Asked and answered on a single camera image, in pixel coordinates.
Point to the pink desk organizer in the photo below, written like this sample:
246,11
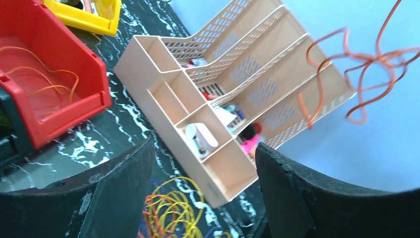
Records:
244,73

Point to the red plastic bin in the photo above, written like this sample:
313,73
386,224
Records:
55,79

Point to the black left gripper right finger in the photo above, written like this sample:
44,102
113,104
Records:
301,202

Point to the black plastic bin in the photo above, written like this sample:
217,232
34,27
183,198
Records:
15,143

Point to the white eraser in organizer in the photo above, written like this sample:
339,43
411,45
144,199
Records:
201,141

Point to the orange-yellow plastic bin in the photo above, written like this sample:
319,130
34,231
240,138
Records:
96,16

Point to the pink item in organizer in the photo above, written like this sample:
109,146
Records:
249,146

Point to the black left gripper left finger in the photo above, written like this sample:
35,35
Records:
102,202

